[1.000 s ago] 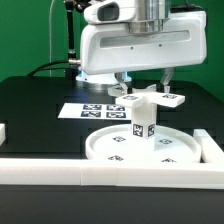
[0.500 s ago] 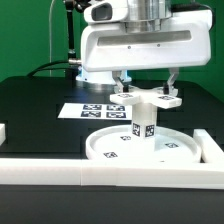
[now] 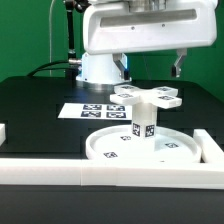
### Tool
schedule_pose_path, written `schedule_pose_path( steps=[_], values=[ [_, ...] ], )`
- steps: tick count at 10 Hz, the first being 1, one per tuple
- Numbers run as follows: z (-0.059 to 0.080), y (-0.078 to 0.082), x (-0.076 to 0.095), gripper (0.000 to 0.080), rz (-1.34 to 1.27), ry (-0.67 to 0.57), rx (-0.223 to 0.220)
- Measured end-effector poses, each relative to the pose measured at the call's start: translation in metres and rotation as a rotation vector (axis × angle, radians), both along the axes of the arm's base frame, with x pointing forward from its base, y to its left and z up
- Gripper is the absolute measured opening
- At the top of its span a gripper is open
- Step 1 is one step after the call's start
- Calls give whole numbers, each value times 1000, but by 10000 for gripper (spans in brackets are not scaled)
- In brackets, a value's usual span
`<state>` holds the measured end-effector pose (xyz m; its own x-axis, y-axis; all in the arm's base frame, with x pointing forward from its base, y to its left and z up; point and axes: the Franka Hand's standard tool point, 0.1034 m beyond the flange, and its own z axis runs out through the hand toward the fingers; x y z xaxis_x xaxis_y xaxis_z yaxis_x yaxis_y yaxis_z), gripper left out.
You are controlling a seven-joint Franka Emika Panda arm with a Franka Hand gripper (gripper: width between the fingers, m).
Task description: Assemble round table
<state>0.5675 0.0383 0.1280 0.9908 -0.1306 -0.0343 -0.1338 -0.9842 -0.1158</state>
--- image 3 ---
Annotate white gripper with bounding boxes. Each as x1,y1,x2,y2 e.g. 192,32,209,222
83,0,218,81

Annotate white cross-shaped table base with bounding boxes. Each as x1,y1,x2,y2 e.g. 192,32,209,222
110,85,182,109

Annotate white round table top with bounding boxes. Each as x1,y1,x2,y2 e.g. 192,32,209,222
85,125,201,163

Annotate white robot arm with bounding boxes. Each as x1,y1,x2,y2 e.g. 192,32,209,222
77,0,218,89

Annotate white marker sheet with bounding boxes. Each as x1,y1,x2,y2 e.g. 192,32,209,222
58,103,132,120

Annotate white right fence bar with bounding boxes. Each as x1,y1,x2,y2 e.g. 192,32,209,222
193,129,224,164

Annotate white fence bar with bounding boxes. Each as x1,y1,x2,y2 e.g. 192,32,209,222
0,158,224,190
193,129,224,164

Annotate white left fence block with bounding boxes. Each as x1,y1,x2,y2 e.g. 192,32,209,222
0,123,6,146

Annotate white front fence bar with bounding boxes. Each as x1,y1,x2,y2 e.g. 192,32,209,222
0,158,224,190

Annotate black cables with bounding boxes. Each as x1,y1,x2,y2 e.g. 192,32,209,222
26,59,82,78

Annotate black camera stand pole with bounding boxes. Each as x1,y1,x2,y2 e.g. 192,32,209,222
63,0,92,66

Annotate grey hanging cable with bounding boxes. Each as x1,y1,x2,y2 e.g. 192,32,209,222
48,0,58,78

